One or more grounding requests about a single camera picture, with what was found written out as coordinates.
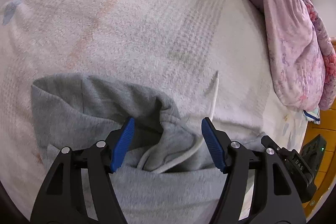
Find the grey hooded sweatshirt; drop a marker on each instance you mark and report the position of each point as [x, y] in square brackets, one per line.
[160, 181]

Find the wooden headboard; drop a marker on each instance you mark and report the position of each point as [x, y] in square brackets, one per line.
[326, 173]

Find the pink purple floral quilt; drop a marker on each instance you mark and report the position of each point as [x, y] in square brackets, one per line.
[301, 55]

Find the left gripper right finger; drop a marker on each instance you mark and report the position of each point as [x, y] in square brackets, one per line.
[258, 187]

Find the teal striped pillow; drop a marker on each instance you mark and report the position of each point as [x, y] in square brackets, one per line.
[313, 116]

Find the white patterned bed sheet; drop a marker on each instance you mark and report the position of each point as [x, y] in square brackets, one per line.
[194, 51]

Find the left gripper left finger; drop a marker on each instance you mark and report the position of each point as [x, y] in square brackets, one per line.
[61, 197]

